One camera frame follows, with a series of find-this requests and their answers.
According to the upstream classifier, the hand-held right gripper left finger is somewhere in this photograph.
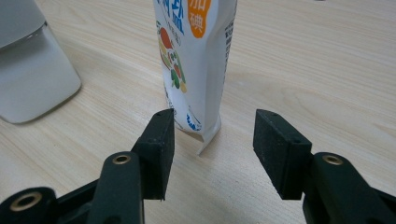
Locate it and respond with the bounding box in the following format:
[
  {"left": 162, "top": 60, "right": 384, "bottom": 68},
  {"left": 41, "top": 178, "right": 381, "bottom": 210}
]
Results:
[{"left": 131, "top": 107, "right": 176, "bottom": 201}]

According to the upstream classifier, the white and blue food pouch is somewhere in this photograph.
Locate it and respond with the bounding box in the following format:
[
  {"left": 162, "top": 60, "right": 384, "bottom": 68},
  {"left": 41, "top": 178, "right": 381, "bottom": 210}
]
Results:
[{"left": 152, "top": 0, "right": 238, "bottom": 156}]

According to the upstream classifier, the clear container with white lid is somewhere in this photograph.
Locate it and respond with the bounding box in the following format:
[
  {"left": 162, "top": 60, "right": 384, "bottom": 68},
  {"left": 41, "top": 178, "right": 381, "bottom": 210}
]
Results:
[{"left": 0, "top": 0, "right": 82, "bottom": 125}]

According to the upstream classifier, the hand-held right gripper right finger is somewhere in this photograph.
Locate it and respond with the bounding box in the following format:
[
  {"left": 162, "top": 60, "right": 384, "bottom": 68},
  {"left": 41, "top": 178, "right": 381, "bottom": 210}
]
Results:
[{"left": 252, "top": 108, "right": 314, "bottom": 201}]

